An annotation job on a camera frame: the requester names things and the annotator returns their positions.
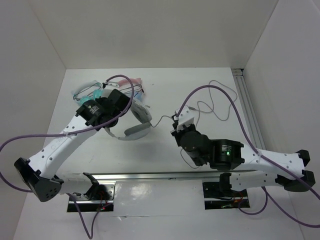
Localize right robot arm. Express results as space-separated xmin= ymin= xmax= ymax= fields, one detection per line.
xmin=171 ymin=120 xmax=316 ymax=196

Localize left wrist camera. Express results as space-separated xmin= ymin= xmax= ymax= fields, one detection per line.
xmin=102 ymin=79 xmax=121 ymax=90

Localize teal headphones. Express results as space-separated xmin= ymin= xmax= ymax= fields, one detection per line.
xmin=71 ymin=80 xmax=103 ymax=106

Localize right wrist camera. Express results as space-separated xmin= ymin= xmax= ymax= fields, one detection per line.
xmin=172 ymin=105 xmax=195 ymax=132

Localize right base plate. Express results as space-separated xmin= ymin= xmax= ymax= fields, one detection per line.
xmin=202 ymin=182 xmax=250 ymax=210

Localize aluminium front rail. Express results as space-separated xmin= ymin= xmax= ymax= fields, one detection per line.
xmin=82 ymin=171 xmax=251 ymax=181

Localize white grey headphones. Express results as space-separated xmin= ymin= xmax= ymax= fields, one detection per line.
xmin=104 ymin=98 xmax=152 ymax=141

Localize left base plate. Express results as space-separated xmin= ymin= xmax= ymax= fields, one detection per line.
xmin=67 ymin=181 xmax=116 ymax=213

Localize pink blue headphones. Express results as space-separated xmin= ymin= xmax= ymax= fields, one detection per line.
xmin=117 ymin=78 xmax=145 ymax=102

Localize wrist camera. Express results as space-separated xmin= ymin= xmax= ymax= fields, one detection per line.
xmin=172 ymin=105 xmax=195 ymax=132
xmin=102 ymin=79 xmax=121 ymax=90

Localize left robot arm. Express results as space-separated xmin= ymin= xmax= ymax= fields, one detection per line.
xmin=14 ymin=89 xmax=133 ymax=202

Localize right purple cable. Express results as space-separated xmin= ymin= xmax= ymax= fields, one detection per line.
xmin=176 ymin=85 xmax=320 ymax=229

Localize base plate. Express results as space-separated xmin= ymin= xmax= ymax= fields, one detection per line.
xmin=67 ymin=181 xmax=116 ymax=213
xmin=202 ymin=182 xmax=250 ymax=210

